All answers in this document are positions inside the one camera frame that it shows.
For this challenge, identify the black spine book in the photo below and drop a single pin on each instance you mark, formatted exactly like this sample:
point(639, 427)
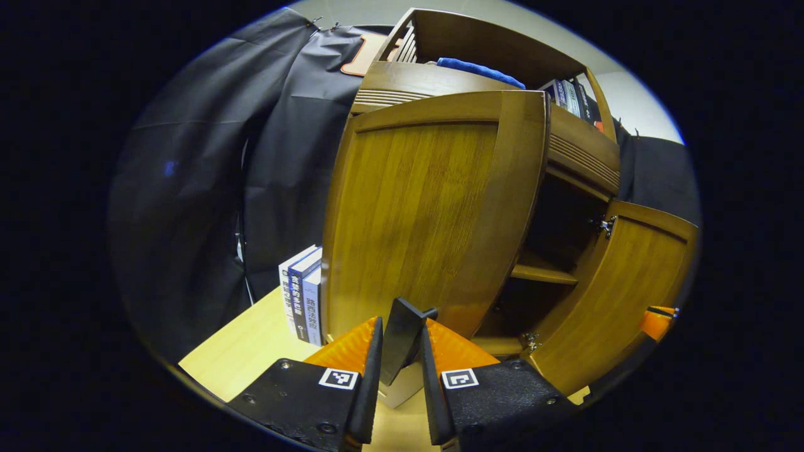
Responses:
point(587, 103)

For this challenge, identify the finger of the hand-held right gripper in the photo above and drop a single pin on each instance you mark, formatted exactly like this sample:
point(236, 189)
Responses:
point(653, 323)

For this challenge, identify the wooden double-door shoe cabinet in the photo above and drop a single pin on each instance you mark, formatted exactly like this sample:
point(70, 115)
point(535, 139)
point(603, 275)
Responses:
point(483, 41)

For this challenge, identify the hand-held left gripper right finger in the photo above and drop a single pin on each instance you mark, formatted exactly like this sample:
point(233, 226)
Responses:
point(433, 395)

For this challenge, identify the pale blue spine book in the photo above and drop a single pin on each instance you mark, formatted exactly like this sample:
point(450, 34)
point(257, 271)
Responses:
point(571, 97)

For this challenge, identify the pale lavender spine book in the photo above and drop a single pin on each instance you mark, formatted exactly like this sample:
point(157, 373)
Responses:
point(312, 307)

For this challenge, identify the blue folded towel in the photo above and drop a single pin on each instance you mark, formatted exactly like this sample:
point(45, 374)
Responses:
point(477, 68)

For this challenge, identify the navy spine book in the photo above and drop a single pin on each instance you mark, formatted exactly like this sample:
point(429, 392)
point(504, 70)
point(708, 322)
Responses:
point(296, 301)

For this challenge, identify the wooden cabinet door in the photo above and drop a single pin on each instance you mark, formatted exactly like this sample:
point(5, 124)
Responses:
point(622, 295)
point(414, 207)

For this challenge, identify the black backdrop cloth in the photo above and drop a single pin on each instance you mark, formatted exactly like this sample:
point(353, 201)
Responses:
point(188, 188)

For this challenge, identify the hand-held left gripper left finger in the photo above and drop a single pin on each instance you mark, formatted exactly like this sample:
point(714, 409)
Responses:
point(370, 389)

